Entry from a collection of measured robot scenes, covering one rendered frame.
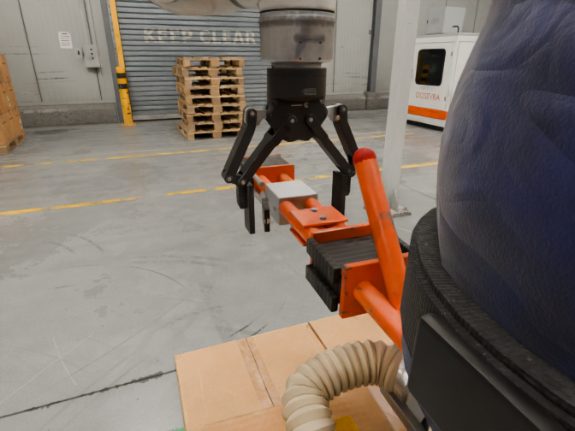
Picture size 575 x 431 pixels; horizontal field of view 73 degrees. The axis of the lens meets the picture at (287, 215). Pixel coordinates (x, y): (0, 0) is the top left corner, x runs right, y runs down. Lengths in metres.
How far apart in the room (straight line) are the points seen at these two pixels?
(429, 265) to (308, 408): 0.21
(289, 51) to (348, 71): 10.32
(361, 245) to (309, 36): 0.24
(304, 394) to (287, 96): 0.32
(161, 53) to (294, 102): 8.79
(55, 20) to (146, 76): 1.84
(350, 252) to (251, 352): 0.75
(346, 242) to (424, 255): 0.27
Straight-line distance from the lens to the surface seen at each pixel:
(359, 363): 0.37
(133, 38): 9.24
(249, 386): 1.04
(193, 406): 1.02
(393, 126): 3.40
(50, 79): 9.44
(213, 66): 6.84
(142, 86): 9.26
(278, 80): 0.49
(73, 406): 1.93
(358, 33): 10.90
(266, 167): 0.67
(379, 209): 0.37
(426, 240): 0.19
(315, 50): 0.48
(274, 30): 0.48
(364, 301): 0.37
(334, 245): 0.42
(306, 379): 0.36
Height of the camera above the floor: 1.29
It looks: 22 degrees down
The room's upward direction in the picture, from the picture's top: straight up
